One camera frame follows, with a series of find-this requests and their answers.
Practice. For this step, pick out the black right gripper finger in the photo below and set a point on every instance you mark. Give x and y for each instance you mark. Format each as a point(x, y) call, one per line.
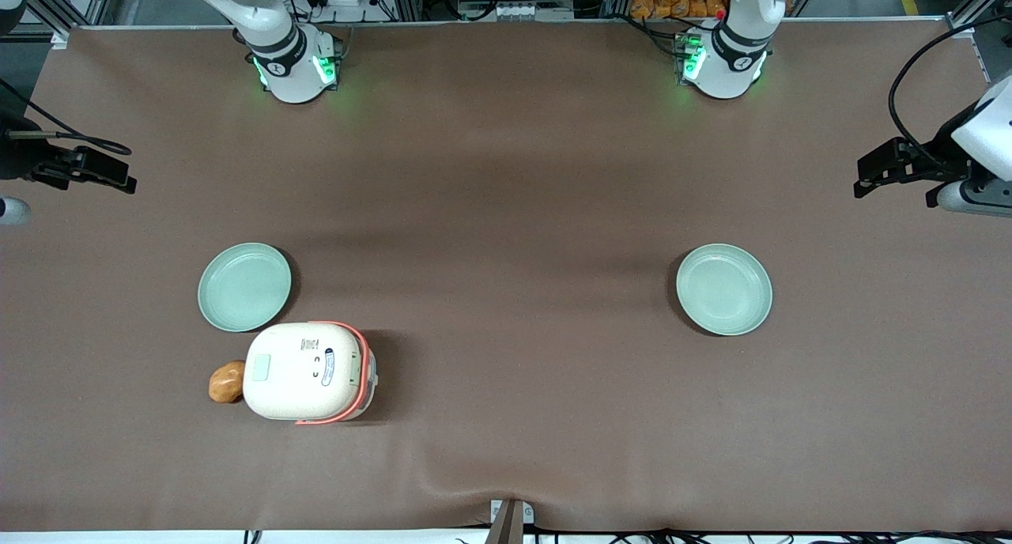
point(87, 158)
point(95, 179)

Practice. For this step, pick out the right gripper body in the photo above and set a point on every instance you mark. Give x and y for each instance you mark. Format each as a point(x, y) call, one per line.
point(17, 158)

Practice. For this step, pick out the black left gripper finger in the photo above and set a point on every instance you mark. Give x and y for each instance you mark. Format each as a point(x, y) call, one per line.
point(897, 155)
point(885, 183)

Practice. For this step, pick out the cream rice cooker orange trim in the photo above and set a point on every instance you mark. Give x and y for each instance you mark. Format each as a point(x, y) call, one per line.
point(304, 370)

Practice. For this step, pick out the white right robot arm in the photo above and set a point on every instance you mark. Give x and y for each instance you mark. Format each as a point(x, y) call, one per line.
point(285, 54)

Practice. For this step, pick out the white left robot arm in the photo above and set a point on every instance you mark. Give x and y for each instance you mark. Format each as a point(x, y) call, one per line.
point(731, 54)

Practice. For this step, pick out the pale green plate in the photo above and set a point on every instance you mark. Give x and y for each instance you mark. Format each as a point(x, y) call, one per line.
point(723, 289)
point(243, 287)

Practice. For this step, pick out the brown bread roll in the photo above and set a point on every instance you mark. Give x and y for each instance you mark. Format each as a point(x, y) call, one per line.
point(226, 382)

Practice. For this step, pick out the brown table cloth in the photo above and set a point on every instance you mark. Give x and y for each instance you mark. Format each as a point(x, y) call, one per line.
point(506, 212)

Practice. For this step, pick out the white connector block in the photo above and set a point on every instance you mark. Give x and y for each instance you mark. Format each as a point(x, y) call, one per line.
point(534, 10)

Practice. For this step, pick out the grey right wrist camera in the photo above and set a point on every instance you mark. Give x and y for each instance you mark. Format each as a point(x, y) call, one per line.
point(12, 211)

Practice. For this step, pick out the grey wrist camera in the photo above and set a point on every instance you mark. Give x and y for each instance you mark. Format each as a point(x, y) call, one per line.
point(976, 198)
point(12, 211)

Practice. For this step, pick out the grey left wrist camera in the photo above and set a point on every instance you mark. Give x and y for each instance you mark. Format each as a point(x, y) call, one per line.
point(976, 198)

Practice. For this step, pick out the aluminium frame profile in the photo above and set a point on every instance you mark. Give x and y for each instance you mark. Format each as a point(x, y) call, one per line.
point(67, 14)
point(976, 22)

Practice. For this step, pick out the grey metal clamp bracket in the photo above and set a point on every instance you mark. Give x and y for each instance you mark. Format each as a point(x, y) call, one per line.
point(528, 512)

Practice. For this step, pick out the brown mount bar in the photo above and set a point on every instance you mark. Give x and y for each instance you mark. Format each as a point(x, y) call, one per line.
point(506, 528)

